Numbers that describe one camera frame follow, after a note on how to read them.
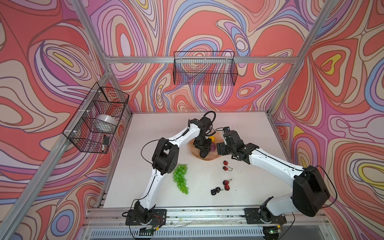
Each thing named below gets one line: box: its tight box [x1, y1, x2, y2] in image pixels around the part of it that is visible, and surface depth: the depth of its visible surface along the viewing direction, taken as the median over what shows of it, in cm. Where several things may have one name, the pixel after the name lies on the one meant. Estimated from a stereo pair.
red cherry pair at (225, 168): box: [222, 160, 233, 171], surface depth 93 cm
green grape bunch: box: [173, 164, 189, 195], surface depth 85 cm
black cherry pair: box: [210, 187, 224, 196], surface depth 82 cm
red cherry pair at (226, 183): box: [223, 179, 232, 191], surface depth 85 cm
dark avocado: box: [199, 149, 210, 159], surface depth 92 cm
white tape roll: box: [95, 114, 118, 127], surface depth 74 cm
